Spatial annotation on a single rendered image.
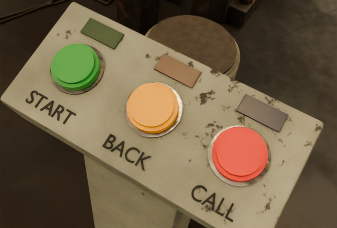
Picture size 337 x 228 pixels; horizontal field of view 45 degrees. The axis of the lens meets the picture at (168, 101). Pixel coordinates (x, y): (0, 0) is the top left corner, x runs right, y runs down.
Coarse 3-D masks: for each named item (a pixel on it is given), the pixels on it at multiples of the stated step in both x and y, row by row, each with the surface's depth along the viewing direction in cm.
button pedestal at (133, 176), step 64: (128, 64) 34; (192, 64) 33; (64, 128) 32; (128, 128) 32; (192, 128) 31; (256, 128) 31; (320, 128) 30; (128, 192) 37; (192, 192) 29; (256, 192) 29
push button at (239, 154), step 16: (240, 128) 30; (224, 144) 29; (240, 144) 29; (256, 144) 29; (224, 160) 29; (240, 160) 29; (256, 160) 29; (224, 176) 29; (240, 176) 29; (256, 176) 29
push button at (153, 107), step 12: (144, 84) 32; (156, 84) 32; (132, 96) 31; (144, 96) 31; (156, 96) 31; (168, 96) 31; (132, 108) 31; (144, 108) 31; (156, 108) 31; (168, 108) 31; (132, 120) 31; (144, 120) 31; (156, 120) 31; (168, 120) 31; (156, 132) 31
